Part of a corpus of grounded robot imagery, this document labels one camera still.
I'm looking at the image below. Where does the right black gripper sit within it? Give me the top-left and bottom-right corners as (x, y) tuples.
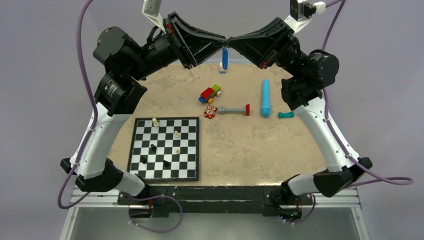
(226, 18), (306, 79)

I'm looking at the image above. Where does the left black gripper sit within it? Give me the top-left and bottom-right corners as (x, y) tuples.
(126, 10), (227, 81)

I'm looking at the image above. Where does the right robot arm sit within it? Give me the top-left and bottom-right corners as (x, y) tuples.
(227, 17), (373, 204)

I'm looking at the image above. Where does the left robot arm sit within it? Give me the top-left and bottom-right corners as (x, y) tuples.
(60, 12), (227, 205)

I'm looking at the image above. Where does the white blue small cube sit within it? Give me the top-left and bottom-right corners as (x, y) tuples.
(219, 62), (227, 74)

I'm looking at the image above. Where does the colourful toy brick car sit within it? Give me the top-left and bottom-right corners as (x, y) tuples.
(198, 84), (222, 104)

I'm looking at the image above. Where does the red owl number block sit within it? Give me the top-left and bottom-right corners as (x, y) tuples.
(204, 104), (217, 119)

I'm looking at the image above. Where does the light blue cylinder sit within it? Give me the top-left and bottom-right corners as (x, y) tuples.
(260, 79), (271, 118)

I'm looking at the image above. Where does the grey red toy bolt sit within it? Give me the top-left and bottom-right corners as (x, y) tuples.
(217, 104), (250, 116)

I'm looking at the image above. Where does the teal curved piece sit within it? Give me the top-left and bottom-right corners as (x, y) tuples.
(277, 111), (295, 119)

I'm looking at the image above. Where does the white chess piece top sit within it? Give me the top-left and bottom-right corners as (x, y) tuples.
(151, 118), (160, 127)

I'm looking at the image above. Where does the black white chessboard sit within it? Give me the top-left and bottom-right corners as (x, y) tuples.
(127, 116), (200, 183)

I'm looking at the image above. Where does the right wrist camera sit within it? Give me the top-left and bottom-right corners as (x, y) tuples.
(284, 0), (327, 34)

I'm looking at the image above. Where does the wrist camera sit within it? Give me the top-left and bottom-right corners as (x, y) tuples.
(284, 0), (327, 34)
(141, 0), (166, 33)

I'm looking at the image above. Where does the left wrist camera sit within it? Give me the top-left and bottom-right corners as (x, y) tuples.
(141, 0), (166, 33)

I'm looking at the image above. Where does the black base frame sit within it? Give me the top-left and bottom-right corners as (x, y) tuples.
(117, 185), (313, 219)

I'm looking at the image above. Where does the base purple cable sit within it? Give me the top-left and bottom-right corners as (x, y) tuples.
(128, 192), (186, 233)

